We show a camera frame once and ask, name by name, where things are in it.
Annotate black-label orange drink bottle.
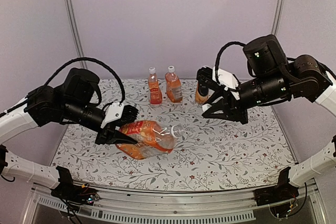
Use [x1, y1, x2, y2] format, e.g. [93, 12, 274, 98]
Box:
[195, 82, 209, 104]

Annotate wide orange tea bottle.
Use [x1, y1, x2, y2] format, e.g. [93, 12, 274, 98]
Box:
[116, 120, 185, 160]

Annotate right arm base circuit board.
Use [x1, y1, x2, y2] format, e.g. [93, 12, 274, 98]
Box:
[269, 196, 299, 219]

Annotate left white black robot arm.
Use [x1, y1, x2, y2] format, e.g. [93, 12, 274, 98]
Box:
[1, 68, 139, 205]

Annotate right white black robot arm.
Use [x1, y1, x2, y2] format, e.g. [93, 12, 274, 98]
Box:
[196, 34, 335, 206]

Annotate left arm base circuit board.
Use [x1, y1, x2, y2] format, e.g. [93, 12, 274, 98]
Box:
[66, 183, 100, 206]

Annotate orange grey-label tea bottle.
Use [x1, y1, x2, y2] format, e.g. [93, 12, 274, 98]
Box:
[165, 66, 183, 103]

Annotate slim red-label tea bottle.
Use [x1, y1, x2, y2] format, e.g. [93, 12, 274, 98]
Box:
[148, 67, 162, 105]

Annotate floral patterned table mat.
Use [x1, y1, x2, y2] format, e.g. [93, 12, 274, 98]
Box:
[51, 79, 296, 191]

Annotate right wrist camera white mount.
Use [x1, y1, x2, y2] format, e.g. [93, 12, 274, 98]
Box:
[196, 66, 240, 101]

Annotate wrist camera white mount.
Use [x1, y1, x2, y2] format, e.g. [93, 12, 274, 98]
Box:
[101, 102, 139, 128]
[196, 66, 240, 101]

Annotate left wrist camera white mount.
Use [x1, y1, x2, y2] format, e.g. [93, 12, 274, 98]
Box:
[101, 102, 139, 128]

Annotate right black braided cable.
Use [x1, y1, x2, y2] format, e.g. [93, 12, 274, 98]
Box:
[214, 40, 249, 86]

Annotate black braided cable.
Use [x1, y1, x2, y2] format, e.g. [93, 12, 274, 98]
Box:
[214, 40, 249, 86]
[0, 57, 125, 114]

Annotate left black braided cable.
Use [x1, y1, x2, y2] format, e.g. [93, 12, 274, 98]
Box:
[0, 57, 125, 114]

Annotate front aluminium rail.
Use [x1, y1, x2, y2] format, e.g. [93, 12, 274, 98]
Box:
[22, 180, 329, 223]

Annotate right aluminium frame post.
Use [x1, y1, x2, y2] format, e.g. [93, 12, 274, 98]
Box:
[271, 0, 285, 36]

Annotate aluminium frame post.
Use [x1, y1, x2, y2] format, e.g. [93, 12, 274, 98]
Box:
[64, 0, 85, 58]
[271, 0, 285, 36]

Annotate left aluminium frame post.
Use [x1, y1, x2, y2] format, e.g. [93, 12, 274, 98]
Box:
[64, 0, 85, 58]

